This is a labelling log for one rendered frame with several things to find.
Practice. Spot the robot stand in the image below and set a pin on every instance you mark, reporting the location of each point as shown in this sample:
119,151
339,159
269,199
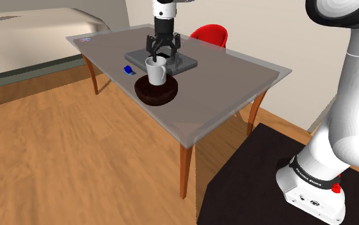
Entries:
244,180

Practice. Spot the grey closed laptop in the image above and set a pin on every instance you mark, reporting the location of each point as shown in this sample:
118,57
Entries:
184,64

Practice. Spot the glass table with wooden legs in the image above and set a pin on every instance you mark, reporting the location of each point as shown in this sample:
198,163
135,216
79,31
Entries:
223,84

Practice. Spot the red chair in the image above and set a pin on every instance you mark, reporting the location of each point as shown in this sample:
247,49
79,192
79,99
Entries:
212,33

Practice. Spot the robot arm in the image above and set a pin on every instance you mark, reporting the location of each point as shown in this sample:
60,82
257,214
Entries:
354,109

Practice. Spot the small purple flat object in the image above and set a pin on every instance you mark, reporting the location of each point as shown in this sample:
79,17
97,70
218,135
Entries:
85,39

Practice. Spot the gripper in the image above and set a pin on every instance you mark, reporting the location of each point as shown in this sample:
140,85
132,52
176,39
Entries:
164,27

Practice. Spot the large beige bed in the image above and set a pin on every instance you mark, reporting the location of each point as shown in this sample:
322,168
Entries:
26,40

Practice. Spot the white mug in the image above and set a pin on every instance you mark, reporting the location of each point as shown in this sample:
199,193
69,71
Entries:
156,73

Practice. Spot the small blue object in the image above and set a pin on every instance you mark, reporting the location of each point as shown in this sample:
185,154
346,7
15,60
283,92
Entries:
129,70

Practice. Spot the dark brown bowl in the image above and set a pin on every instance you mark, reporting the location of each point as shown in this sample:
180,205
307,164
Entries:
155,93

